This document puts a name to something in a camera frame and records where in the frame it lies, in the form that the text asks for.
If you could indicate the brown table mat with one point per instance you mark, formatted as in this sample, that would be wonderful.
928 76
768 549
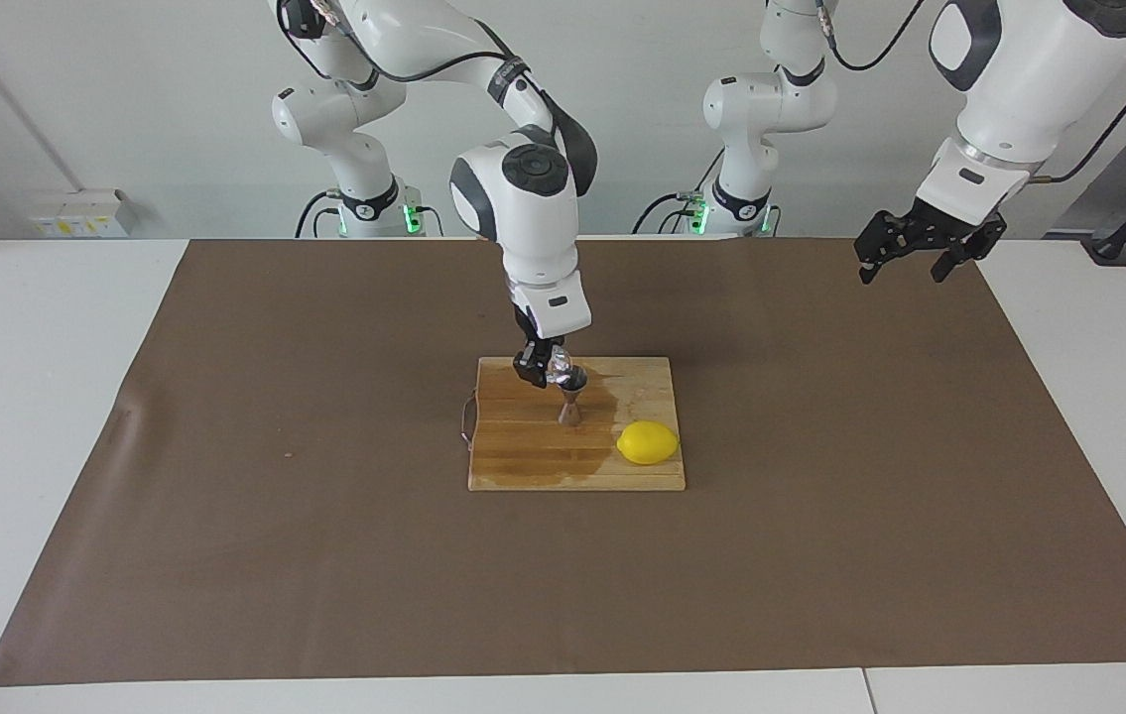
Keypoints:
820 555

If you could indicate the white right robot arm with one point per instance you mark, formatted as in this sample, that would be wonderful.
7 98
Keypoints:
523 228

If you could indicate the yellow lemon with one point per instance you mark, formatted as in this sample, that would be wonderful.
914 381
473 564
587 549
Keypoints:
648 443

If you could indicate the steel double jigger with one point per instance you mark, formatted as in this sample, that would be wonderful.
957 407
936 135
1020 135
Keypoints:
571 407

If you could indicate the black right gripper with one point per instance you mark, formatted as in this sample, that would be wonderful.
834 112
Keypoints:
528 329

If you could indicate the wooden cutting board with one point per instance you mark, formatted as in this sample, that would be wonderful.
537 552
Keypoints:
523 456

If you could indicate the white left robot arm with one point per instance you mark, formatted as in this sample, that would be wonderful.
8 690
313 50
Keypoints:
1019 69

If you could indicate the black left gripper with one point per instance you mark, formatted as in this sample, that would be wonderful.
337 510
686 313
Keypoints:
949 230

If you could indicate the small clear glass cup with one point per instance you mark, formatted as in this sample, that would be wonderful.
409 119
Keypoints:
562 369

